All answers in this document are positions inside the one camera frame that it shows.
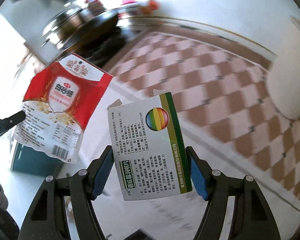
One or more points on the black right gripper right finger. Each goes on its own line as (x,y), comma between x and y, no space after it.
(252,217)

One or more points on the white green medicine box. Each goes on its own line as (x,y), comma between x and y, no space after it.
(148,149)

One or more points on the teal cabinet door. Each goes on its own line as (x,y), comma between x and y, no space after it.
(29,161)

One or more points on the large cream cylindrical container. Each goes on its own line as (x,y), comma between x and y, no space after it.
(283,81)

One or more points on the black stove with pots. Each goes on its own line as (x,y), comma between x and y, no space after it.
(95,38)

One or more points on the checkered beige tablecloth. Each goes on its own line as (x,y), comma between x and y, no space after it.
(225,111)

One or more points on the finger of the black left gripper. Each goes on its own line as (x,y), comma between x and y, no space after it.
(8,123)

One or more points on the red white sugar bag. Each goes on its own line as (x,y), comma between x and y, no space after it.
(58,104)

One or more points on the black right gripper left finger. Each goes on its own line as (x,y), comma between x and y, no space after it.
(46,217)

